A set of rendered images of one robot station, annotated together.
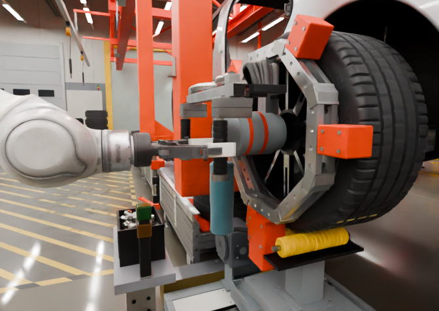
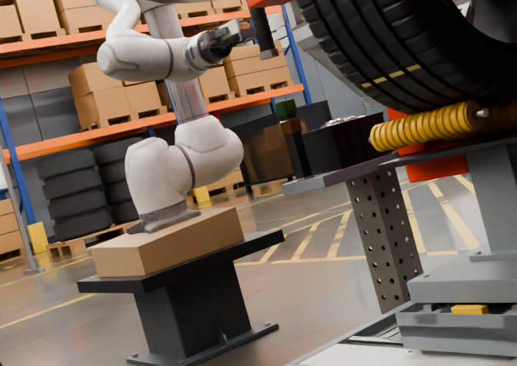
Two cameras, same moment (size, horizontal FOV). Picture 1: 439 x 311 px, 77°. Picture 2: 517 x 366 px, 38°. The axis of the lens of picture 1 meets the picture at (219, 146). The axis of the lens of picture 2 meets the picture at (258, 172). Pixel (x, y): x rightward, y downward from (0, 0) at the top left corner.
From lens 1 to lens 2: 1.66 m
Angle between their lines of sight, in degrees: 75
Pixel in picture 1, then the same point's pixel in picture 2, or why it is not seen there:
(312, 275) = (495, 197)
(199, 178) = not seen: hidden behind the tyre
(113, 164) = (194, 62)
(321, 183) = (300, 38)
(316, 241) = (411, 124)
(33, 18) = not seen: outside the picture
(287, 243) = (376, 129)
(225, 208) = not seen: hidden behind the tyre
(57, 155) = (108, 61)
